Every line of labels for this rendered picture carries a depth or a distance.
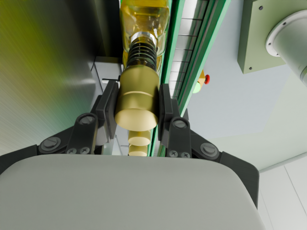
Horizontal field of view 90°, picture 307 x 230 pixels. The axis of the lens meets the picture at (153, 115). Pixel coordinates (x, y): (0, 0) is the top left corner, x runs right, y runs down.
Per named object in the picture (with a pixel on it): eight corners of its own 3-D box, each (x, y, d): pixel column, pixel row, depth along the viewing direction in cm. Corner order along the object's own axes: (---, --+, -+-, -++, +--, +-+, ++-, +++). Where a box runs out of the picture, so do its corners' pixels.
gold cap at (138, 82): (118, 63, 12) (108, 106, 10) (161, 65, 13) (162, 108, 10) (122, 92, 15) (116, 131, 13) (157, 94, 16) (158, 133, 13)
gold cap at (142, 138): (129, 110, 24) (126, 136, 21) (152, 111, 24) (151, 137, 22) (130, 122, 27) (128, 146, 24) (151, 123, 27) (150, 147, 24)
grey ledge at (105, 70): (100, 43, 50) (92, 65, 44) (127, 45, 51) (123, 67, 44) (124, 150, 129) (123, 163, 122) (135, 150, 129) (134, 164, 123)
